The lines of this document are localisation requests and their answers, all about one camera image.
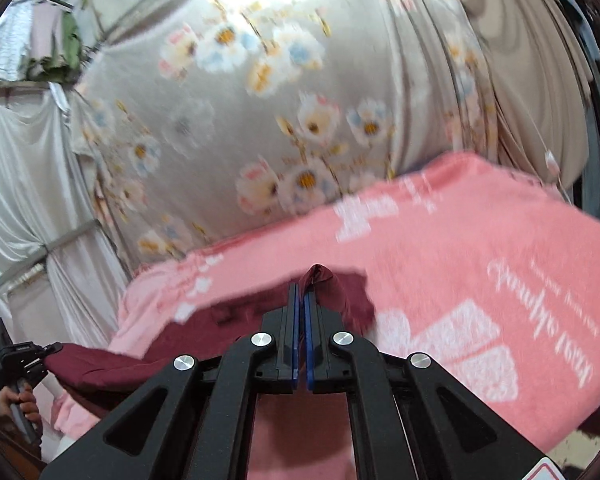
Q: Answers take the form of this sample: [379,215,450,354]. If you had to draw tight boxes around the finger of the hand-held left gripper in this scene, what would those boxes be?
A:
[29,341,64,368]

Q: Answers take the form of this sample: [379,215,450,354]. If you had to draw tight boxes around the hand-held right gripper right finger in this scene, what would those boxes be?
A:
[303,293,557,480]

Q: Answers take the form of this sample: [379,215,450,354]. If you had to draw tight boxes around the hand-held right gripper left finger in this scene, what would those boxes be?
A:
[40,282,301,480]

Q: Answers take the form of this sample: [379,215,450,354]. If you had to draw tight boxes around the maroon quilted jacket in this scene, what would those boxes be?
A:
[44,263,377,422]

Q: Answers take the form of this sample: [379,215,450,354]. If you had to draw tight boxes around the person's left hand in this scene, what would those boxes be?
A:
[0,379,42,427]

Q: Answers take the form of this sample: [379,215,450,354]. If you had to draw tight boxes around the grey metal rod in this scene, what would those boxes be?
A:
[0,219,102,306]

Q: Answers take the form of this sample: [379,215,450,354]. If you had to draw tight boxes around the white curtain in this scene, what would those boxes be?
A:
[0,82,128,343]

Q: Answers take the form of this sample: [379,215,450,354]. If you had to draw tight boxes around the pink printed blanket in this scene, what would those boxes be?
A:
[52,151,600,480]

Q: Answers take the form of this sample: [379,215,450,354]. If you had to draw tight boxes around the grey floral sheet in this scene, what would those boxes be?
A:
[69,0,497,275]

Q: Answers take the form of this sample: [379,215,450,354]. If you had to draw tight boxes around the green hanging cloth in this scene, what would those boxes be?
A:
[60,10,85,71]

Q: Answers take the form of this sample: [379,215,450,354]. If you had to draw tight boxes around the pale pink hanging cloth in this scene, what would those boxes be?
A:
[29,2,65,63]

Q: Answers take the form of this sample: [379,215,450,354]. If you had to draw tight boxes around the beige curtain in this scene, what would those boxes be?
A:
[442,0,597,188]

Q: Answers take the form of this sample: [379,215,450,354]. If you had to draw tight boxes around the white cable with switch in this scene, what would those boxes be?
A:
[542,149,565,183]

